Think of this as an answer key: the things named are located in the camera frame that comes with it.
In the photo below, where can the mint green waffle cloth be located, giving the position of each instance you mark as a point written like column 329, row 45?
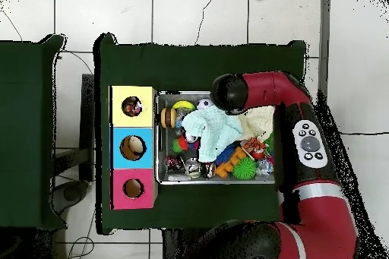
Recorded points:
column 218, row 128

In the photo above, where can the orange tiger plush toy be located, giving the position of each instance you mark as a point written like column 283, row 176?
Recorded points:
column 255, row 146

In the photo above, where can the cream waffle cloth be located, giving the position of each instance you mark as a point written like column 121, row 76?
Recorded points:
column 258, row 122

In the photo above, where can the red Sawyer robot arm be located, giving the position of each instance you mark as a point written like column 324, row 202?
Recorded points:
column 273, row 89

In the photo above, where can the clear mesh bin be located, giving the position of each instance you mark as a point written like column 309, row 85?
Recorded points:
column 164, row 101

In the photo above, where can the wooden box with three holes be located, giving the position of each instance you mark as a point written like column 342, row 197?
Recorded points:
column 147, row 119

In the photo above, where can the yellow banana toy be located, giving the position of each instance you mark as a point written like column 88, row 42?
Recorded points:
column 184, row 105

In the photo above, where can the small soccer ball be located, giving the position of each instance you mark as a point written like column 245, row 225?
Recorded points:
column 205, row 104

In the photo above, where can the wooden yo-yo toy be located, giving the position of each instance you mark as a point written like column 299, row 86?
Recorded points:
column 168, row 118

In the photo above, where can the orange plastic block toy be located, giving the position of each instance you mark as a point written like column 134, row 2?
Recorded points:
column 232, row 161

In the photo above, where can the dark green table cloth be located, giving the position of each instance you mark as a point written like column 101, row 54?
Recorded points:
column 182, row 67
column 24, row 104

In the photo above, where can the bright green spiky ball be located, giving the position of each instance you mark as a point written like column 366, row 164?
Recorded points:
column 244, row 168

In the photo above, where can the black metal stand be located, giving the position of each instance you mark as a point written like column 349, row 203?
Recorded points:
column 87, row 119

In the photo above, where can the dark grey rounded base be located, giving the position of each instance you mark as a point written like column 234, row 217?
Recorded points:
column 71, row 193

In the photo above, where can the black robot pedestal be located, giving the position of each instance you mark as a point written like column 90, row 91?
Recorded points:
column 182, row 246

